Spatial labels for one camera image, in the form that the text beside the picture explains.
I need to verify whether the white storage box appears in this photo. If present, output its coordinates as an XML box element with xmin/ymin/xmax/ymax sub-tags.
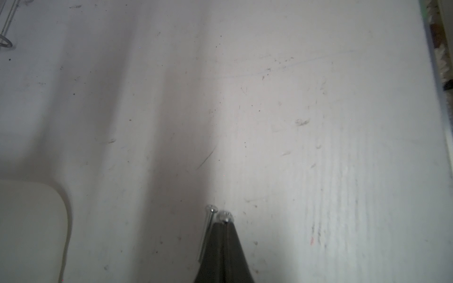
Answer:
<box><xmin>1</xmin><ymin>180</ymin><xmax>68</xmax><ymax>283</ymax></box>

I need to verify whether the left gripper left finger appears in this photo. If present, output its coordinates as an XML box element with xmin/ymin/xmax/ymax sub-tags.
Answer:
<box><xmin>194</xmin><ymin>223</ymin><xmax>225</xmax><ymax>283</ymax></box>

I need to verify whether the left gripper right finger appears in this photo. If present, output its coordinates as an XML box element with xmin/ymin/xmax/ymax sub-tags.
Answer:
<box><xmin>224</xmin><ymin>222</ymin><xmax>254</xmax><ymax>283</ymax></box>

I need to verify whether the small screw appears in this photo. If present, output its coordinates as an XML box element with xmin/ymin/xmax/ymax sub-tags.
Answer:
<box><xmin>216</xmin><ymin>210</ymin><xmax>234</xmax><ymax>224</ymax></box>

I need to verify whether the metal dish rack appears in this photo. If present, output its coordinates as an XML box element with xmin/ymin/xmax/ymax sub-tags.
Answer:
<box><xmin>1</xmin><ymin>0</ymin><xmax>21</xmax><ymax>50</ymax></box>

